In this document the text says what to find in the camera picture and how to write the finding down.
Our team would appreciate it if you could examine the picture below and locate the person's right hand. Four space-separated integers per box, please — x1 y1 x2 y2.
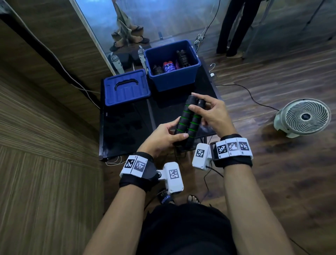
188 92 238 138

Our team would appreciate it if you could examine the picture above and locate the person's left hand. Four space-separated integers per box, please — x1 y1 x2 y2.
137 117 189 159

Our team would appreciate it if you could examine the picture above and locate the black green-striped jump rope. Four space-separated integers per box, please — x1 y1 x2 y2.
173 94 206 158

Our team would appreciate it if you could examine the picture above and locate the blue plastic bin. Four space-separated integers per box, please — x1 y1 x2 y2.
144 40 202 92

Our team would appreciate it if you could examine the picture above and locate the red-handled blue jump rope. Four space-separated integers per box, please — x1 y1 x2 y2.
162 61 176 74

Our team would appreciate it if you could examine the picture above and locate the person's right forearm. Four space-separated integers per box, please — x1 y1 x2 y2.
223 164 295 255

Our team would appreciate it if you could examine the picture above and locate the person's left forearm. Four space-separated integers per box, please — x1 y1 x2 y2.
83 184 147 255

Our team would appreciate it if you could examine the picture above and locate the person's left foot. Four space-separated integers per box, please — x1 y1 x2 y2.
156 190 175 205

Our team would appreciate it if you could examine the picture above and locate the blue bin lid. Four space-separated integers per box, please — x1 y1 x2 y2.
103 69 152 107

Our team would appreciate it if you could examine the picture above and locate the person's black clothing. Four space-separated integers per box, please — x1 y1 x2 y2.
136 204 238 255

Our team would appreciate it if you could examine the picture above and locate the black wristband with marker tags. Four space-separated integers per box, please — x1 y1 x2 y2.
210 134 254 168
119 152 159 193

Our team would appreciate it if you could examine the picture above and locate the black glossy low table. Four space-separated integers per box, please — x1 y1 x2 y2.
99 56 221 161

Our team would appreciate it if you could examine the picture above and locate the white water bottle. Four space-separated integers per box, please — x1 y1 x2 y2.
138 46 148 74

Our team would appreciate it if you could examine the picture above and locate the black pouch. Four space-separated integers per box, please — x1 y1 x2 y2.
130 44 153 66

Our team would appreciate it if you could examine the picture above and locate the white floor fan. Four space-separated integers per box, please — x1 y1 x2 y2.
273 98 332 139

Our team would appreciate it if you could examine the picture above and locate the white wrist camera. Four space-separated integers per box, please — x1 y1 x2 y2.
192 143 212 171
157 161 184 195

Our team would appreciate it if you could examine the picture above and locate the black floor cable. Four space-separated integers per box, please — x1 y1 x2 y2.
215 83 279 111

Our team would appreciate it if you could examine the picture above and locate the white cable coil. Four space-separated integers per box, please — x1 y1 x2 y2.
105 156 126 166

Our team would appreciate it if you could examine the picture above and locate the black camera cable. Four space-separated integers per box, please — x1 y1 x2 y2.
143 189 168 211
203 165 224 196

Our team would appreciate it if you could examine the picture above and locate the thin white hanging cable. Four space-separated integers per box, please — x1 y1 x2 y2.
194 0 222 53

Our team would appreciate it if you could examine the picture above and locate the white wall cable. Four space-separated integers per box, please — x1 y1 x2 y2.
8 0 101 110

